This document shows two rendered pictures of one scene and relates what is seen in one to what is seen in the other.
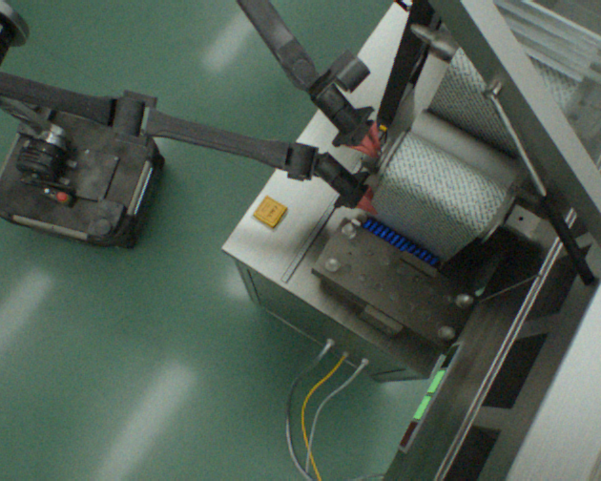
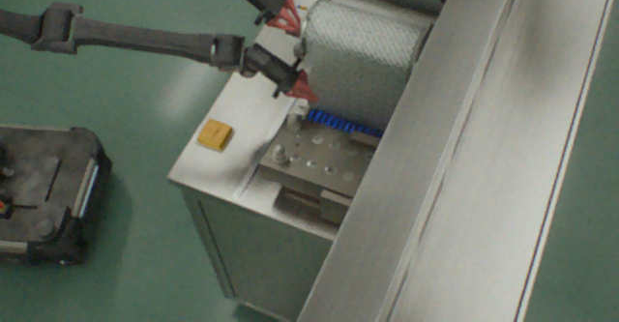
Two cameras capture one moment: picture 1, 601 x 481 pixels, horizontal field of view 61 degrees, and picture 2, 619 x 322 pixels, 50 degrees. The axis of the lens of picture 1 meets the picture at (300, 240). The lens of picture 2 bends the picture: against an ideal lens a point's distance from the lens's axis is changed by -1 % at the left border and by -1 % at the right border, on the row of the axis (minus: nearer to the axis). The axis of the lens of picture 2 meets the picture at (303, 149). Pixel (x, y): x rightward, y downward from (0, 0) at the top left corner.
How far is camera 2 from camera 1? 0.59 m
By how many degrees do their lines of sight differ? 18
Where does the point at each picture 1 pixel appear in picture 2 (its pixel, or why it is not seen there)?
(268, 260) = (218, 180)
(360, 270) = (309, 158)
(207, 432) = not seen: outside the picture
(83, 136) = (20, 145)
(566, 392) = (430, 66)
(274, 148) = (199, 39)
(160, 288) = (117, 305)
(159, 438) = not seen: outside the picture
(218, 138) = (144, 35)
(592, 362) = (451, 43)
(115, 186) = (57, 189)
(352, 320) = (315, 223)
